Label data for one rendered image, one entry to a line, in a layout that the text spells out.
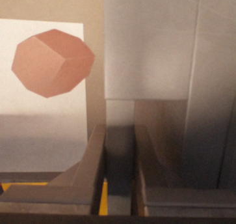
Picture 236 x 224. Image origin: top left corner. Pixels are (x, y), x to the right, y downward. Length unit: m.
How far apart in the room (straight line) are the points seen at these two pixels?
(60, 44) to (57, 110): 0.13
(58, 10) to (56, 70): 0.10
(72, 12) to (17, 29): 0.10
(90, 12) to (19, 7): 0.12
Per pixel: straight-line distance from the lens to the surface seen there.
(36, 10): 0.37
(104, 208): 1.28
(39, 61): 0.33
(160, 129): 0.16
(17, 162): 0.45
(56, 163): 0.42
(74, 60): 0.31
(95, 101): 0.34
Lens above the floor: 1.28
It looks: 75 degrees down
